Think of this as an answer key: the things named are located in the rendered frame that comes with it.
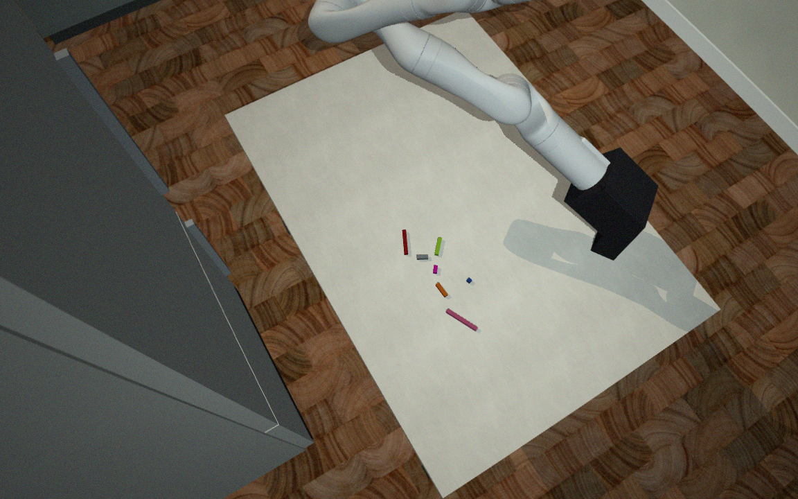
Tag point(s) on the pink rod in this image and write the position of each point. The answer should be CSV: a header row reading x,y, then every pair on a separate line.
x,y
462,320

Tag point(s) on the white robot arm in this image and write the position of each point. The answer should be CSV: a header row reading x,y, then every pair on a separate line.
x,y
509,101

